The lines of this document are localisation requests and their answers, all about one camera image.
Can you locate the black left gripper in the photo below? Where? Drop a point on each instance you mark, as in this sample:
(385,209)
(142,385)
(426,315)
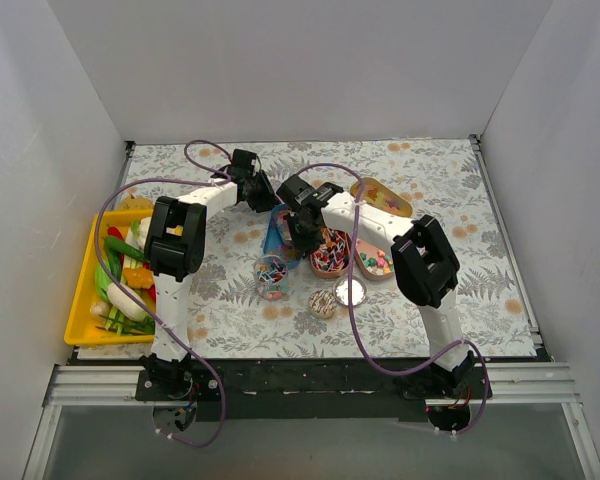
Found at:
(241,179)

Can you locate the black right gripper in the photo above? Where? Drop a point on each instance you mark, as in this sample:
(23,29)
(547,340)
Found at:
(303,230)

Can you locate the blue candy tray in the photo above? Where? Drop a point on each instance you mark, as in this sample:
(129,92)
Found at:
(277,241)

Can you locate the pink lollipop tray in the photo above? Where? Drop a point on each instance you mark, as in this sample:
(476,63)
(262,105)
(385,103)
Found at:
(332,258)

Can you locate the clear glass jar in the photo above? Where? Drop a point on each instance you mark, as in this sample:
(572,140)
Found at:
(271,276)

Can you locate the beige gummy candy tray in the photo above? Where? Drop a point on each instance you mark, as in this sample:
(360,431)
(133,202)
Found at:
(381,197)

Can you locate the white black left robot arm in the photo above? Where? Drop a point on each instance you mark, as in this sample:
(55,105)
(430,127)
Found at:
(175,246)

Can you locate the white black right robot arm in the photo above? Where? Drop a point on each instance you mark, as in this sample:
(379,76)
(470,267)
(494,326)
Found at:
(425,270)

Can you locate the floral patterned table mat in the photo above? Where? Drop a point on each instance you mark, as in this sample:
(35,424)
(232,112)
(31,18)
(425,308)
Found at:
(441,178)

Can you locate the clear glass jar lid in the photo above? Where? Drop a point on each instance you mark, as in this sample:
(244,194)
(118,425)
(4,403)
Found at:
(352,292)

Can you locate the small donut decorated tin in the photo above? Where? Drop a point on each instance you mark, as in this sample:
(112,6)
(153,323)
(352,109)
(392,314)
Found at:
(322,304)

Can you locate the orange toy carrot slices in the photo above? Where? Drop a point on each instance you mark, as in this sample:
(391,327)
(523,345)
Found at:
(139,278)

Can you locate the red toy chili pepper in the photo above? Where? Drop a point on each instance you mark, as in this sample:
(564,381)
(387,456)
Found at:
(115,232)

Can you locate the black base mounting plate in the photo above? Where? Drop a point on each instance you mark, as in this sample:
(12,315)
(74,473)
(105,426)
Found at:
(338,389)

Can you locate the green toy vegetables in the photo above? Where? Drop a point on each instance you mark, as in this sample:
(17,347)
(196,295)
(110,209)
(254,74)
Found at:
(119,254)

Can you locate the white toy vegetable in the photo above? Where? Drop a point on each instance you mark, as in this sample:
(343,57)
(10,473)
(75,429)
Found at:
(127,301)

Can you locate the yellow plastic bin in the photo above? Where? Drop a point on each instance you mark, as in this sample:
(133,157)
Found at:
(83,328)

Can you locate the aluminium frame rail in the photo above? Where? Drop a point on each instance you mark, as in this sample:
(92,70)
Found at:
(95,382)

